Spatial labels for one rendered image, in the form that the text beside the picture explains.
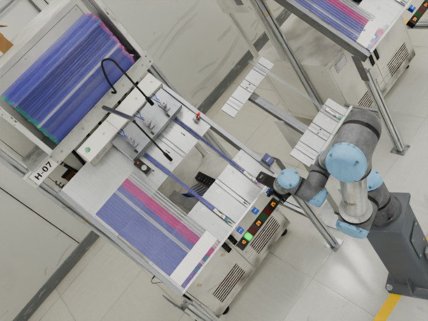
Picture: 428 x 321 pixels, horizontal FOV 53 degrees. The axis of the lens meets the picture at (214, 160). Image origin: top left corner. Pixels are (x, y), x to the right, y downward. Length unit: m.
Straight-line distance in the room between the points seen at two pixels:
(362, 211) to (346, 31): 1.08
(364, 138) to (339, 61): 1.39
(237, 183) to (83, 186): 0.69
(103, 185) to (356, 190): 1.11
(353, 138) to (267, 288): 1.48
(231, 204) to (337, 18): 1.10
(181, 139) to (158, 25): 1.88
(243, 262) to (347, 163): 1.38
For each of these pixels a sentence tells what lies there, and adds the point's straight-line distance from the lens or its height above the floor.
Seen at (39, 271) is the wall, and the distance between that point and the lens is 3.89.
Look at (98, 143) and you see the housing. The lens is 1.98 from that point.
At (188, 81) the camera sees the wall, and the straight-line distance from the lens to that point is 3.94.
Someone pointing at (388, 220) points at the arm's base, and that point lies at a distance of 1.84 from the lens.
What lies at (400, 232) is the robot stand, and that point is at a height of 0.55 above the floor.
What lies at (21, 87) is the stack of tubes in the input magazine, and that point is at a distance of 1.88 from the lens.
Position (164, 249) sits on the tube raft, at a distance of 1.93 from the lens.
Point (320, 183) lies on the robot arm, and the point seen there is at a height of 0.85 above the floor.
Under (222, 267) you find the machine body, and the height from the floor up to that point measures 0.30.
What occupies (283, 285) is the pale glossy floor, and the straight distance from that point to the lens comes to 2.57.
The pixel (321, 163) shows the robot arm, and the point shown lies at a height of 0.90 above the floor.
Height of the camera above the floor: 2.07
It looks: 36 degrees down
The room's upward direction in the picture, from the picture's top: 41 degrees counter-clockwise
